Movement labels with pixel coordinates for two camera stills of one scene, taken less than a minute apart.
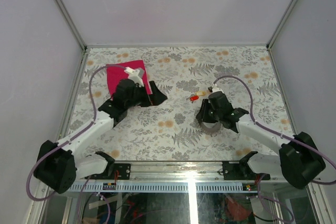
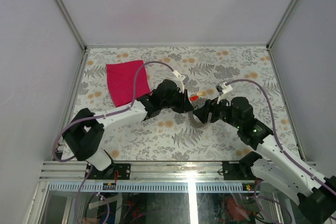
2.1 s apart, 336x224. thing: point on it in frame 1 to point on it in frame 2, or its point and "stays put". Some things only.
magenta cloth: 116,72 stays put
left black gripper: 157,98 to 186,105
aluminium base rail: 202,171 stays put
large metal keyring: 211,132 to 195,123
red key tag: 193,98 stays put
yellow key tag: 200,93 stays put
